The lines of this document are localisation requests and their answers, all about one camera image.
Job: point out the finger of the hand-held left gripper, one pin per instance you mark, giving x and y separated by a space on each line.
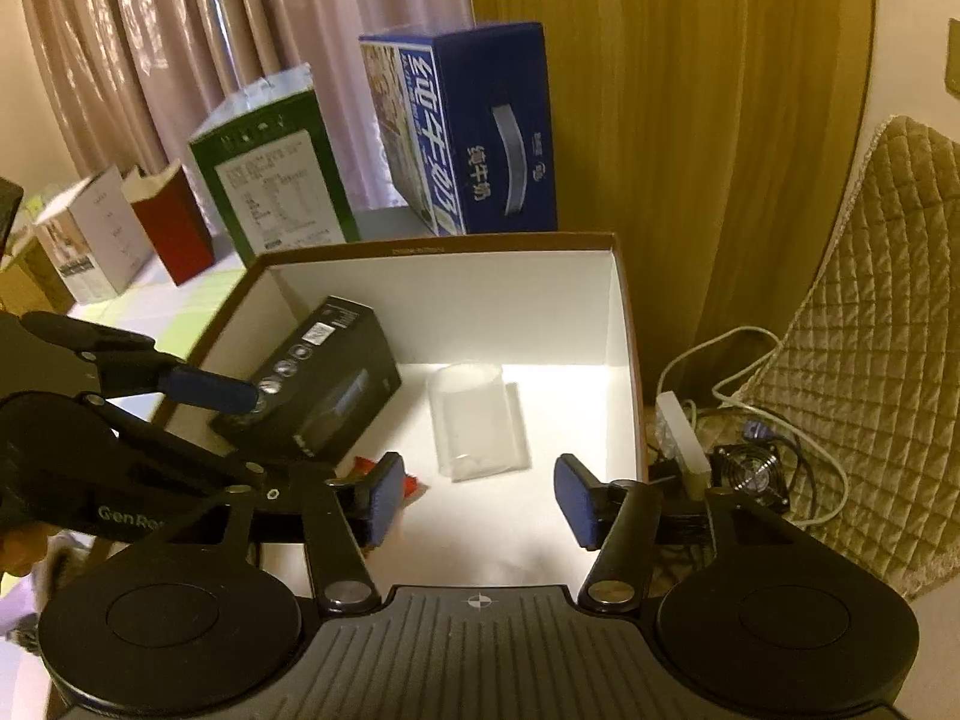
210 391
187 450

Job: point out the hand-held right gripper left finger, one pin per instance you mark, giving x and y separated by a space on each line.
386 499

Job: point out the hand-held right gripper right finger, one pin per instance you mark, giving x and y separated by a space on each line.
574 499

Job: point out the red snack packet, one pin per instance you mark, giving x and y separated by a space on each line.
411 485

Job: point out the clear plastic cup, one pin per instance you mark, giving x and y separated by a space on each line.
476 420

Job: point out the black product box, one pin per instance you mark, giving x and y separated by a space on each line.
337 382

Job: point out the large white box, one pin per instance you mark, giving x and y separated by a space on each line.
525 300

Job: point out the person's left hand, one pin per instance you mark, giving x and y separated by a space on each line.
19 549

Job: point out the dark red paper box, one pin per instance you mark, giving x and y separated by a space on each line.
176 232

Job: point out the small black fan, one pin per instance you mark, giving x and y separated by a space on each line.
752 474

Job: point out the white product box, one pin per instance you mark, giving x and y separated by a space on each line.
97 240

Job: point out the plain cardboard box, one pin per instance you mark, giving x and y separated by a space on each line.
26 281

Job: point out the green milk carton box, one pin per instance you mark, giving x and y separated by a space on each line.
277 187

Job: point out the pink curtain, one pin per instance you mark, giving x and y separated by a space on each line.
225 30

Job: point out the blue milk carton box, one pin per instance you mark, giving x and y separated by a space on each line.
487 127

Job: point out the quilted tan chair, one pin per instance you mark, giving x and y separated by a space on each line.
885 277

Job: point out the wooden door panel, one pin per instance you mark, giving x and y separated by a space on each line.
675 90

